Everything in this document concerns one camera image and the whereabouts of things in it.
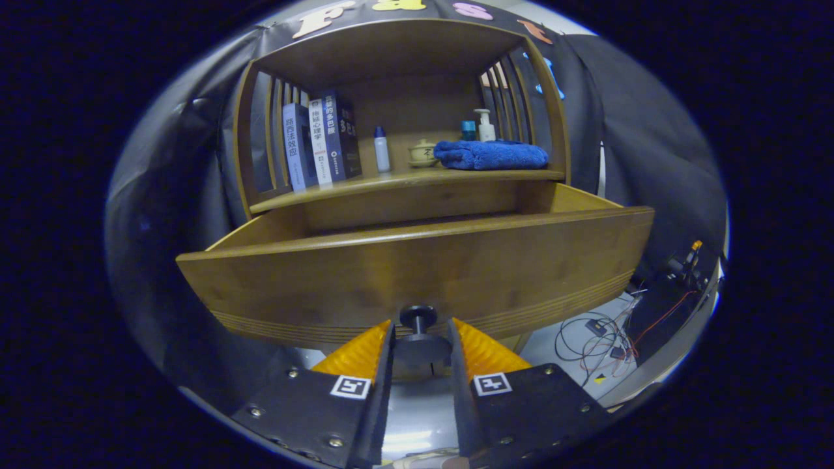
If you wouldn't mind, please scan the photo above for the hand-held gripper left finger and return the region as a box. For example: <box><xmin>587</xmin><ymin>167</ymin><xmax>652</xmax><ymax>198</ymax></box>
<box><xmin>231</xmin><ymin>319</ymin><xmax>397</xmax><ymax>469</ymax></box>

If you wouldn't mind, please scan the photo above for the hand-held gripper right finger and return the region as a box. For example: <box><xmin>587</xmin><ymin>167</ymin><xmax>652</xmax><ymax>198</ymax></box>
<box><xmin>447</xmin><ymin>317</ymin><xmax>610</xmax><ymax>469</ymax></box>

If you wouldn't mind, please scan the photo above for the black drawer knob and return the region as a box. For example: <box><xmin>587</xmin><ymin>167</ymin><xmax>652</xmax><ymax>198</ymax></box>
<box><xmin>391</xmin><ymin>304</ymin><xmax>453</xmax><ymax>384</ymax></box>

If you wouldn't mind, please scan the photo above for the wooden drawer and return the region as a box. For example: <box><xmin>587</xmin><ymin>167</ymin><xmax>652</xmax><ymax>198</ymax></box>
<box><xmin>176</xmin><ymin>182</ymin><xmax>655</xmax><ymax>352</ymax></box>

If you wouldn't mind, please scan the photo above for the wooden countertop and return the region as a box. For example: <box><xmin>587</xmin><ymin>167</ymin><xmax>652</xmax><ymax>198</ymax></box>
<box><xmin>250</xmin><ymin>134</ymin><xmax>566</xmax><ymax>214</ymax></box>

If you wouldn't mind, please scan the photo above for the wooden cabinet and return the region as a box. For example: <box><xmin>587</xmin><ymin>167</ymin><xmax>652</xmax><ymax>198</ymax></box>
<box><xmin>233</xmin><ymin>18</ymin><xmax>573</xmax><ymax>225</ymax></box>

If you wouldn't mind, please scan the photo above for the dark equipment with orange part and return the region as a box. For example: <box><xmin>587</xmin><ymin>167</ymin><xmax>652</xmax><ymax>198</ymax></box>
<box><xmin>629</xmin><ymin>240</ymin><xmax>717</xmax><ymax>352</ymax></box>

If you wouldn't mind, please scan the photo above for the white bottle blue cap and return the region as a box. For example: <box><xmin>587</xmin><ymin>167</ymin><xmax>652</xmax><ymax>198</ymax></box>
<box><xmin>373</xmin><ymin>126</ymin><xmax>392</xmax><ymax>173</ymax></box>

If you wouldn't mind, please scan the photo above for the beige lidded teacup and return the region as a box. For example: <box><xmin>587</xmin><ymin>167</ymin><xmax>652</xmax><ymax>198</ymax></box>
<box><xmin>408</xmin><ymin>138</ymin><xmax>440</xmax><ymax>169</ymax></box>

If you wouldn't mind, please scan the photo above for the blue folded towel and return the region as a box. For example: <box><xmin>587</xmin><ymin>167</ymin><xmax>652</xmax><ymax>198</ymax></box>
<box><xmin>433</xmin><ymin>139</ymin><xmax>549</xmax><ymax>171</ymax></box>

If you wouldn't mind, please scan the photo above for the white spine book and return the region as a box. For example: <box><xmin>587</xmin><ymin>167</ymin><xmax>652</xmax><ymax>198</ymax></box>
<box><xmin>308</xmin><ymin>98</ymin><xmax>334</xmax><ymax>188</ymax></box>

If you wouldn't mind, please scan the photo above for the dark blue book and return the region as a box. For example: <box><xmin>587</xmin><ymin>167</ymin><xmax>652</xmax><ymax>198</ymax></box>
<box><xmin>323</xmin><ymin>89</ymin><xmax>363</xmax><ymax>183</ymax></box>

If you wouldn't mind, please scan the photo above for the light blue book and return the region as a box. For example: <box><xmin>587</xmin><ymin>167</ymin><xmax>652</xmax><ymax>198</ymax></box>
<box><xmin>282</xmin><ymin>102</ymin><xmax>319</xmax><ymax>193</ymax></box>

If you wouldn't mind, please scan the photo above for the tangle of cables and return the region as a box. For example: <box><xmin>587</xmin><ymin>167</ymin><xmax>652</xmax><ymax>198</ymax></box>
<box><xmin>554</xmin><ymin>293</ymin><xmax>698</xmax><ymax>385</ymax></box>

